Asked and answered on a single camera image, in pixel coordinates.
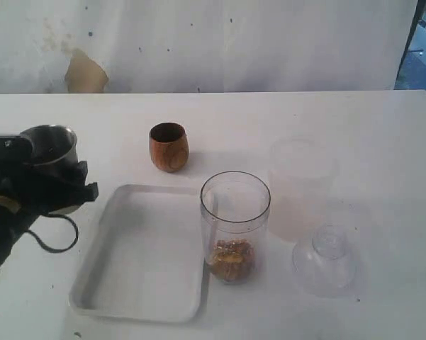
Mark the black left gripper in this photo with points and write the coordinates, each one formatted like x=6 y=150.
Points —
x=75 y=191

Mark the stainless steel cup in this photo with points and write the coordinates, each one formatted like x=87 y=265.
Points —
x=52 y=144

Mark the brown wooden cup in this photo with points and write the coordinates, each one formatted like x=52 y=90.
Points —
x=169 y=148

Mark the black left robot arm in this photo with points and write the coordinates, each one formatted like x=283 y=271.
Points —
x=0 y=248

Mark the clear plastic shaker body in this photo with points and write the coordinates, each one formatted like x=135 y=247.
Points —
x=235 y=205

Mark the clear plastic shaker lid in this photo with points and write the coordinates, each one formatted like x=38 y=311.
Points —
x=324 y=263

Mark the white rectangular plastic tray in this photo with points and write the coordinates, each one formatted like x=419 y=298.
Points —
x=145 y=262

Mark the translucent white plastic cup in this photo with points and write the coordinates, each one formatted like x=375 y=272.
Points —
x=301 y=174

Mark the dark metal frame post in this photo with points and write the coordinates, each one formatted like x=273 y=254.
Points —
x=420 y=6

